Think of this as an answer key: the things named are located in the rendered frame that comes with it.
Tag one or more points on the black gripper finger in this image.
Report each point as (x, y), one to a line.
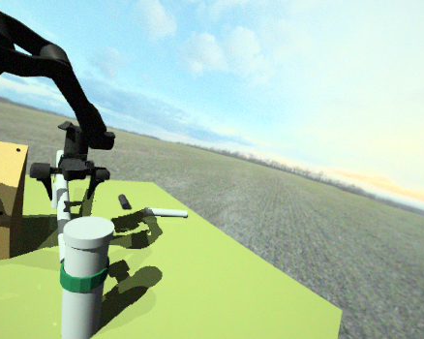
(93, 184)
(48, 186)

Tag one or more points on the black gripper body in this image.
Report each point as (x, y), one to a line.
(43, 171)

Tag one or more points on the grey capped post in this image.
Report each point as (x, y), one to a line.
(87, 242)

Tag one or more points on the dark grey cylinder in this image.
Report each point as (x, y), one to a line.
(124, 203)

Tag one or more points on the pale grey cylinder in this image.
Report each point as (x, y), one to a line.
(63, 207)

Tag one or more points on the green cup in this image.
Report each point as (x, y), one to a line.
(78, 284)

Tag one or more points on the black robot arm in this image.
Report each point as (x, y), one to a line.
(50, 60)

